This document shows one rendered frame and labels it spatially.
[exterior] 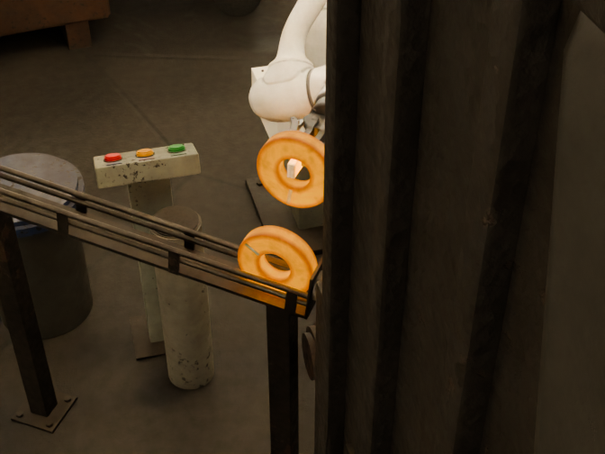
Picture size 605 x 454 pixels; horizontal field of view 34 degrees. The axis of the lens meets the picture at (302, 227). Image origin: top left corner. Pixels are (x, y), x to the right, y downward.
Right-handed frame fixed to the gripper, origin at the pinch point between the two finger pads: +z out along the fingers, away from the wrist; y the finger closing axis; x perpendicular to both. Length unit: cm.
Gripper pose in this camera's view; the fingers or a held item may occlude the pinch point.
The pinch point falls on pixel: (297, 161)
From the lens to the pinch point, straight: 185.5
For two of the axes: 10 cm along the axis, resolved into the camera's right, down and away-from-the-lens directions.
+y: -9.4, -2.3, 2.7
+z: -3.5, 5.6, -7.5
